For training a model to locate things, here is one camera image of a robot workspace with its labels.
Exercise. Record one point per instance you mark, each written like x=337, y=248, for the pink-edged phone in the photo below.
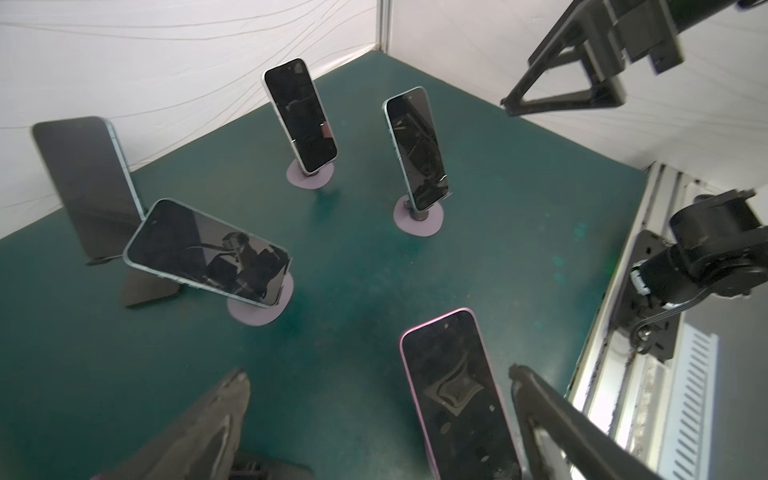
x=458, y=404

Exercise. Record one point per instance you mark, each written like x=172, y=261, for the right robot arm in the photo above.
x=720, y=245

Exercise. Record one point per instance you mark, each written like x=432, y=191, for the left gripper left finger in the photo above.
x=204, y=443

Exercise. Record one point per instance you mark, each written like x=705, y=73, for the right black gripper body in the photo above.
x=629, y=31

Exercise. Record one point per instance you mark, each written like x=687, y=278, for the green table mat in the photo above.
x=533, y=229

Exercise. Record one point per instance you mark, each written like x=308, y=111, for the phone on back-centre purple stand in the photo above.
x=184, y=244

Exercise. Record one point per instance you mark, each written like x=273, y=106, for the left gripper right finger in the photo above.
x=557, y=437

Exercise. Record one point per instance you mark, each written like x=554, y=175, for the phone on black back stand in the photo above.
x=87, y=167

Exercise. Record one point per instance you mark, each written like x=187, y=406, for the black stand back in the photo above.
x=140, y=287

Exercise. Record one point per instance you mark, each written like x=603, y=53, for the teal-edged phone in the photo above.
x=412, y=130

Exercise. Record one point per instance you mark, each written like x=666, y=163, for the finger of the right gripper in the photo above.
x=575, y=67

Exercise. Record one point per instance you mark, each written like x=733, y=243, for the slotted cable duct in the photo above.
x=687, y=437

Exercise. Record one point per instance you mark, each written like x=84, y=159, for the phone on back-right purple stand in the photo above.
x=302, y=115

